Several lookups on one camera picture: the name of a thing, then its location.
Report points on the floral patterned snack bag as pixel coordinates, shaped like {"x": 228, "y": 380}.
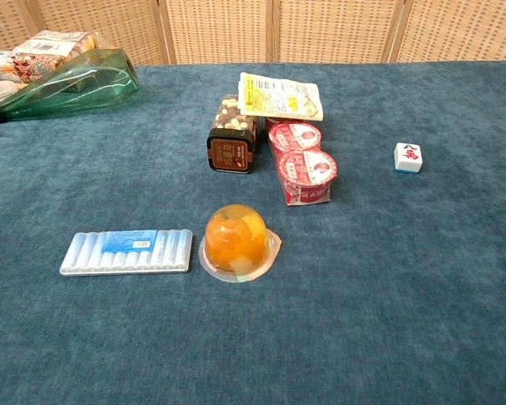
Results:
{"x": 21, "y": 65}

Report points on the pale blue ridged plastic case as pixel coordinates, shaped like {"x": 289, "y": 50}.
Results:
{"x": 126, "y": 252}

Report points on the clear wrapped snack package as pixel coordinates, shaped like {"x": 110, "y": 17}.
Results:
{"x": 59, "y": 44}

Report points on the blue velvet tablecloth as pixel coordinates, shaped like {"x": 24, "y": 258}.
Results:
{"x": 253, "y": 295}

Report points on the yellow white snack pouch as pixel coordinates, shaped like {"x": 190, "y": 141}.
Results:
{"x": 280, "y": 96}

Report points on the woven rattan folding screen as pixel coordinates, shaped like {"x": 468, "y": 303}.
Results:
{"x": 253, "y": 29}

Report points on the red white yogurt cup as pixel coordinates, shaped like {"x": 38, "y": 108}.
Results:
{"x": 294, "y": 136}
{"x": 308, "y": 168}

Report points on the orange fruit jelly cup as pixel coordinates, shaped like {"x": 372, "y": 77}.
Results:
{"x": 237, "y": 242}

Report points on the green glass bottle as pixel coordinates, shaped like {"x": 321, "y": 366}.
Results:
{"x": 76, "y": 86}

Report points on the red yogurt pack sleeve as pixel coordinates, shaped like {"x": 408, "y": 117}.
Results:
{"x": 308, "y": 196}

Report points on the white mahjong tile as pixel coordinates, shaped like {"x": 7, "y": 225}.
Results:
{"x": 407, "y": 158}

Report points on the brown snack jar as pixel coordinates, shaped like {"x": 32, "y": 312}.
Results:
{"x": 232, "y": 143}

